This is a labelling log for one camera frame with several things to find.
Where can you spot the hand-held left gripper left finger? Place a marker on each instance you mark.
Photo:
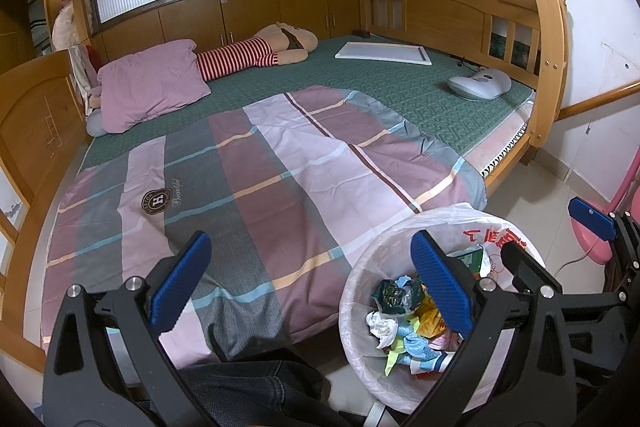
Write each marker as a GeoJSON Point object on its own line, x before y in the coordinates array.
{"type": "Point", "coordinates": [180, 277]}

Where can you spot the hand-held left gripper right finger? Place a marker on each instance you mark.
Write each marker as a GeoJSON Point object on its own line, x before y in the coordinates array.
{"type": "Point", "coordinates": [442, 282]}

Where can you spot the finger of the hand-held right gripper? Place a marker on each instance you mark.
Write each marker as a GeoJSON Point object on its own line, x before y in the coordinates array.
{"type": "Point", "coordinates": [592, 214]}
{"type": "Point", "coordinates": [530, 264]}

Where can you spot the yellow snack packet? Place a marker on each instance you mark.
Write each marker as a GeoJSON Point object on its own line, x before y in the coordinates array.
{"type": "Point", "coordinates": [430, 314]}

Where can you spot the foil wrapper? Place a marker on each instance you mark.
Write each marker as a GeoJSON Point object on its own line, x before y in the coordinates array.
{"type": "Point", "coordinates": [392, 297]}

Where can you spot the red printed white plastic bag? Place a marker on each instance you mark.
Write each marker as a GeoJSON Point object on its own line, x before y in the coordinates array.
{"type": "Point", "coordinates": [390, 247]}

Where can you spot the white tissue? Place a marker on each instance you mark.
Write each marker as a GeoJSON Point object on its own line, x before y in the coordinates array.
{"type": "Point", "coordinates": [381, 327]}

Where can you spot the green paper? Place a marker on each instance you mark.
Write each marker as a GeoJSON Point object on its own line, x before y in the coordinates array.
{"type": "Point", "coordinates": [395, 352]}

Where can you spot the white plastic trash basket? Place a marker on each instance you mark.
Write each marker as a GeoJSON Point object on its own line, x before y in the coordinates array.
{"type": "Point", "coordinates": [360, 357]}

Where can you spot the pink chair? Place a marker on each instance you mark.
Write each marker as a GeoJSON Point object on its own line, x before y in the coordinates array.
{"type": "Point", "coordinates": [592, 242]}

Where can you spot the white patterned mattress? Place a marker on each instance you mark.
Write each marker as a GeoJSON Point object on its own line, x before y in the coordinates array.
{"type": "Point", "coordinates": [505, 142]}

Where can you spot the plaid blanket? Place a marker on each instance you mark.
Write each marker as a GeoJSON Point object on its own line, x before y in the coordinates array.
{"type": "Point", "coordinates": [300, 187]}

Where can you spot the white massager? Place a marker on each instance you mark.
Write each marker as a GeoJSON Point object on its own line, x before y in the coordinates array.
{"type": "Point", "coordinates": [480, 84]}

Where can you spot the grey-blue pillow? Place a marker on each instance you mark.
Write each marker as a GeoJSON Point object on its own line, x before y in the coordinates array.
{"type": "Point", "coordinates": [96, 124]}

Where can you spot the green bed mat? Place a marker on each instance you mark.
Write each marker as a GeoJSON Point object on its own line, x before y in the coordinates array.
{"type": "Point", "coordinates": [400, 107]}

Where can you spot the wooden bunk ladder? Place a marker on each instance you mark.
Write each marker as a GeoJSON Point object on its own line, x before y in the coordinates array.
{"type": "Point", "coordinates": [545, 32]}

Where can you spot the pink pillow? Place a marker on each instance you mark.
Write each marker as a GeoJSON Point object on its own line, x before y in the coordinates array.
{"type": "Point", "coordinates": [150, 87]}

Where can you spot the white and red cloth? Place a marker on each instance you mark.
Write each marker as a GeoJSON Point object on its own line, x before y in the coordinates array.
{"type": "Point", "coordinates": [82, 72]}

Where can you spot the striped plush doll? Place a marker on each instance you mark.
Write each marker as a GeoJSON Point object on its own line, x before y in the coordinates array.
{"type": "Point", "coordinates": [240, 57]}

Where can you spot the white board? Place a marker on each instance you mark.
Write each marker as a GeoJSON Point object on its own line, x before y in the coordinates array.
{"type": "Point", "coordinates": [385, 53]}

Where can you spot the wooden bunk bed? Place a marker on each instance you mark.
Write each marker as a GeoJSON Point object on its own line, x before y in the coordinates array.
{"type": "Point", "coordinates": [440, 17]}

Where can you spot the wooden wall rail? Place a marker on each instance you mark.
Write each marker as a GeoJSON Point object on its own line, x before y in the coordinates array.
{"type": "Point", "coordinates": [600, 99]}

